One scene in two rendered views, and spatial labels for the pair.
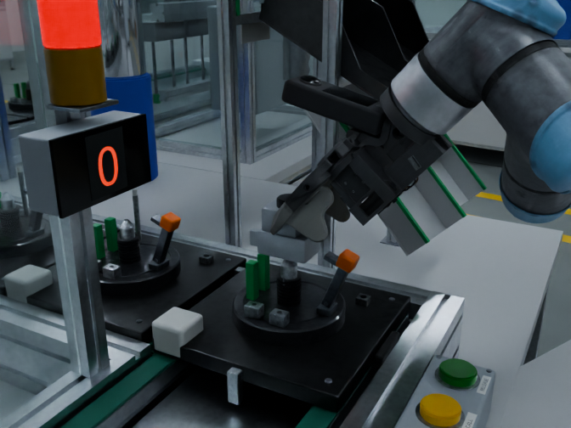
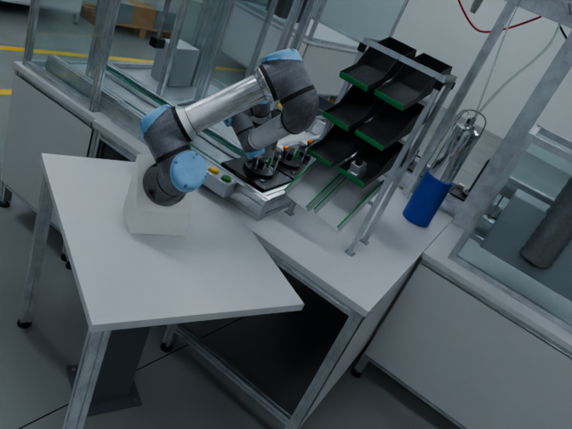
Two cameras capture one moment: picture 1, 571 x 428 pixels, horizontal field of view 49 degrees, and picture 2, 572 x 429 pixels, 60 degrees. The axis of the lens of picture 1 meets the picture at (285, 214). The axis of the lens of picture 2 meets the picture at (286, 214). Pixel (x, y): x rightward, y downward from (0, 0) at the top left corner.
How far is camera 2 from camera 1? 219 cm
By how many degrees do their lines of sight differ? 75
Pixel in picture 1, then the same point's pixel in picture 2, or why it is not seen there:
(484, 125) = not seen: outside the picture
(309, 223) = not seen: hidden behind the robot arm
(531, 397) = (235, 223)
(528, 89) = not seen: hidden behind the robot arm
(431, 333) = (246, 186)
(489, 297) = (297, 248)
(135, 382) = (239, 153)
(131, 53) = (438, 168)
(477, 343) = (265, 230)
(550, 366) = (249, 235)
